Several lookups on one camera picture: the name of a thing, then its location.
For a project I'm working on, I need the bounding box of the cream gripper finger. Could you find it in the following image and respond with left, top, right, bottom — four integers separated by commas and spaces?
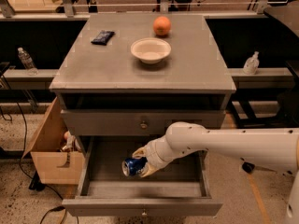
132, 147, 146, 159
139, 162, 158, 177

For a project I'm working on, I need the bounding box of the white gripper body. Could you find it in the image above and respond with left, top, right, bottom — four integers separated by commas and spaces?
144, 138, 172, 170

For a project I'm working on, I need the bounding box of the blue pepsi can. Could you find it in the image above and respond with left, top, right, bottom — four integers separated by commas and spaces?
121, 157, 148, 176

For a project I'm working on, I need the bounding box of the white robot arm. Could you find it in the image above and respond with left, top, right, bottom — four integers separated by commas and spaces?
132, 122, 299, 177

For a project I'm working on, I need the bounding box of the open grey middle drawer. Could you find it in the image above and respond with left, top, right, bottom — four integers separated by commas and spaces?
63, 137, 222, 217

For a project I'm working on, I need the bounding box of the closed grey top drawer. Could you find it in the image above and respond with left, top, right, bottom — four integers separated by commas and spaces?
61, 109, 225, 136

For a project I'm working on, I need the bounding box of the grey wooden drawer cabinet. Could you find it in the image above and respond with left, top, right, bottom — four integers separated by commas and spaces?
50, 13, 235, 147

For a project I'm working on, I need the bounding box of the open cardboard box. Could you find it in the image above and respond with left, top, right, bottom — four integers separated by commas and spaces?
24, 98, 85, 185

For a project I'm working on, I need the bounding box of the white paper bowl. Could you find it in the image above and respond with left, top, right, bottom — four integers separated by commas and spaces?
131, 37, 171, 64

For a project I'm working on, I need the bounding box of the dark blue snack bag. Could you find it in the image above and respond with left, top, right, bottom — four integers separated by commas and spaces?
92, 30, 115, 46

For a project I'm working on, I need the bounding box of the clear sanitizer pump bottle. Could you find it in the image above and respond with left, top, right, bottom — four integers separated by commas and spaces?
243, 51, 260, 75

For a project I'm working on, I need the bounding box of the orange fruit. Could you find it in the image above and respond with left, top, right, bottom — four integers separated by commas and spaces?
153, 16, 171, 36

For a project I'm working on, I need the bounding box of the clear plastic water bottle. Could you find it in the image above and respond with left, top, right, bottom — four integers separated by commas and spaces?
18, 48, 38, 76

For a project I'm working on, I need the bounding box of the black power cable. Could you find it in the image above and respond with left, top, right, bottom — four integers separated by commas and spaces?
0, 73, 78, 224

